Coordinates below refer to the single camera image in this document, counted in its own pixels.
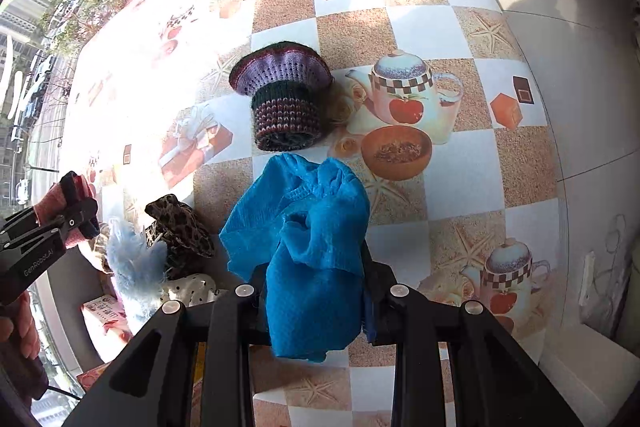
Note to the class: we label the person's left forearm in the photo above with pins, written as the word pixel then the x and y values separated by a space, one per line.
pixel 20 372

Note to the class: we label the person's left hand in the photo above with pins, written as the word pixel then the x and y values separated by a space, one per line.
pixel 22 327

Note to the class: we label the red patterned cardboard box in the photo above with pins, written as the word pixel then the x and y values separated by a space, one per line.
pixel 102 312

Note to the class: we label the blue knit cloth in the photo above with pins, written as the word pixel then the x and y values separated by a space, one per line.
pixel 310 267

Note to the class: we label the pink sponge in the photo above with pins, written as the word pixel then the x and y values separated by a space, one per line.
pixel 47 209

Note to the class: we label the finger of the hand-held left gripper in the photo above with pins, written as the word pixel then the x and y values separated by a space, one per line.
pixel 75 217
pixel 75 189

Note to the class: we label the white polka-dot soft item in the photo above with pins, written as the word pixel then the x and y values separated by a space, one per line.
pixel 192 287

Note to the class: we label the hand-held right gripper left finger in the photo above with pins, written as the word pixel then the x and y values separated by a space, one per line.
pixel 255 307

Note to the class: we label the checkered printed tablecloth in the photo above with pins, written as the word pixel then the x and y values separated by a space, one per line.
pixel 435 7

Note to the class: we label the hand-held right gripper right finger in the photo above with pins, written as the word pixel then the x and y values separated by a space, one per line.
pixel 371 322

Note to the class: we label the purple knitted rolled sock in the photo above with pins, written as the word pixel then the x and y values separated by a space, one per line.
pixel 280 107

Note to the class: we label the leopard print cloth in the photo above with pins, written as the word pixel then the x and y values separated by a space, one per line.
pixel 180 232

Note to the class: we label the light blue fluffy cloth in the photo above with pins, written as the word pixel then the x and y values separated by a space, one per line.
pixel 132 267

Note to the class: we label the white box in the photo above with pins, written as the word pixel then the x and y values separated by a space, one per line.
pixel 585 367

